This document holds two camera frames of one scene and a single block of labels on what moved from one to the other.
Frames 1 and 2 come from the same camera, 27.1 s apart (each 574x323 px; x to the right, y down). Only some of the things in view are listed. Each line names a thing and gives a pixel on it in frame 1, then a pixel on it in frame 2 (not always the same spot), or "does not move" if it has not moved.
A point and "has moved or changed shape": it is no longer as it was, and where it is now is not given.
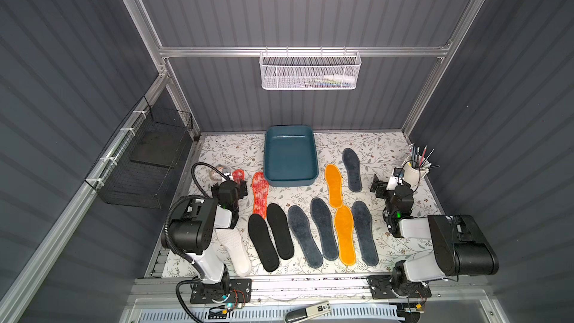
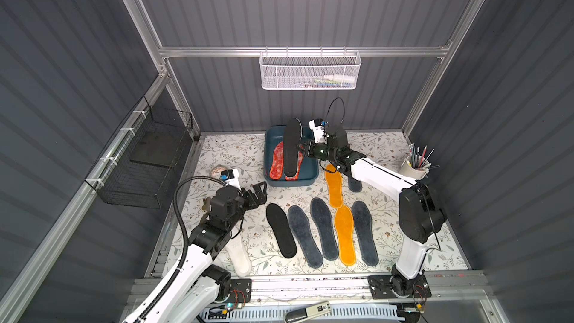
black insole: (279, 230) does not move
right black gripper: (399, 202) -> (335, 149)
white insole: (231, 241) does not move
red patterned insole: (260, 194) has moved or changed shape
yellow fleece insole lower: (344, 226) does not move
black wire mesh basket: (137, 169) does not move
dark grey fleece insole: (362, 220) does not move
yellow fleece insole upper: (333, 179) does not move
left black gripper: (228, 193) does not move
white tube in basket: (340, 78) does not move
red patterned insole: (238, 175) has moved or changed shape
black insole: (262, 244) -> (292, 136)
